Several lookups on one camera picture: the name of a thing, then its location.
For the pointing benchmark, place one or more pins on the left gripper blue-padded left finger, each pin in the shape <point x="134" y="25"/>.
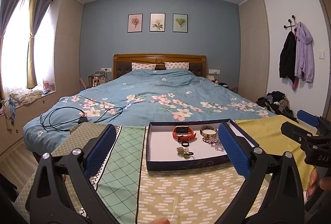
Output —
<point x="96" y="150"/>

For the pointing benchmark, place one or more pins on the orange smart watch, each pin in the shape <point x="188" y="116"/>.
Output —
<point x="183" y="134"/>

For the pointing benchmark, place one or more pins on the pink flower framed picture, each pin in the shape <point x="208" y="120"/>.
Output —
<point x="135" y="23"/>

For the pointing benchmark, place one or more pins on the black hanging jacket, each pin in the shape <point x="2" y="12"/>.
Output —
<point x="287" y="58"/>

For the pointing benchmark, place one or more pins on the wall coat hook rack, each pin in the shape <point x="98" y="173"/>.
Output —
<point x="291" y="24"/>

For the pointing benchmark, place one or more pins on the blue floral duvet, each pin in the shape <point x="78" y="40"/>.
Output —
<point x="137" y="99"/>

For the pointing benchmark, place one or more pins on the person's right hand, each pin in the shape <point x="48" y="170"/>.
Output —
<point x="315" y="182"/>

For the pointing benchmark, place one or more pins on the white flower framed picture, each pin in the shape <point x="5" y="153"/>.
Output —
<point x="157" y="22"/>

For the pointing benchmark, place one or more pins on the purple hanging jacket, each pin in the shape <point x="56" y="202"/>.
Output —
<point x="304" y="64"/>

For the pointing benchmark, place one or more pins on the white wall switch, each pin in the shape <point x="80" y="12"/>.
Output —
<point x="321" y="54"/>

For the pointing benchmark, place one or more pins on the pile of dark clothes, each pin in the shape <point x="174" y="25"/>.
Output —
<point x="277" y="102"/>

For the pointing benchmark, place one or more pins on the right floral pillow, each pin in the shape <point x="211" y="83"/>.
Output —
<point x="177" y="65"/>

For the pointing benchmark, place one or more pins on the green leaf framed picture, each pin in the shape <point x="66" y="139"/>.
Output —
<point x="180" y="23"/>

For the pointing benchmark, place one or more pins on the person's left hand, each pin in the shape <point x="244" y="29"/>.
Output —
<point x="161" y="221"/>

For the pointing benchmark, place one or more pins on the pink desk fan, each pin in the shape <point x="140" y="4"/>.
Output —
<point x="48" y="87"/>

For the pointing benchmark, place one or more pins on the left floral pillow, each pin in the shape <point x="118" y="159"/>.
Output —
<point x="143" y="66"/>

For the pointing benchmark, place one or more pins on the floral pillow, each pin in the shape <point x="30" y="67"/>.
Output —
<point x="177" y="65"/>
<point x="143" y="66"/>

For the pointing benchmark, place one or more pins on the green jade pendant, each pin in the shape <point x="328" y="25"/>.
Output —
<point x="188" y="155"/>

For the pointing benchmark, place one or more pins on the navy shallow box tray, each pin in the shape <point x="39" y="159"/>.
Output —
<point x="161" y="148"/>

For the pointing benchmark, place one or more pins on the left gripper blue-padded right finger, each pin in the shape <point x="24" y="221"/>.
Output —
<point x="237" y="144"/>

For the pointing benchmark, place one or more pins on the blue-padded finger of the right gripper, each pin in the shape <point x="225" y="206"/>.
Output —
<point x="295" y="132"/>
<point x="308" y="118"/>

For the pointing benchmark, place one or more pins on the tortoiseshell bangle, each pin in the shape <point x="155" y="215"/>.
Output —
<point x="208" y="132"/>

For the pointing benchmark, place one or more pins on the crumpled clothes on sill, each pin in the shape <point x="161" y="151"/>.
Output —
<point x="26" y="96"/>

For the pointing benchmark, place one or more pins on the gold ring green stone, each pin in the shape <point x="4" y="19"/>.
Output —
<point x="181" y="151"/>

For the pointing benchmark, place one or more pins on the patchwork bed cover cloth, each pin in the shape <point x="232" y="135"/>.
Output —
<point x="135" y="195"/>

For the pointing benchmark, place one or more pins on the wooden bed headboard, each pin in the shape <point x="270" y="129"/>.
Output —
<point x="122" y="62"/>

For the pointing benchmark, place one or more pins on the grey yellow left curtain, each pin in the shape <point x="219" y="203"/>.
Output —
<point x="14" y="42"/>

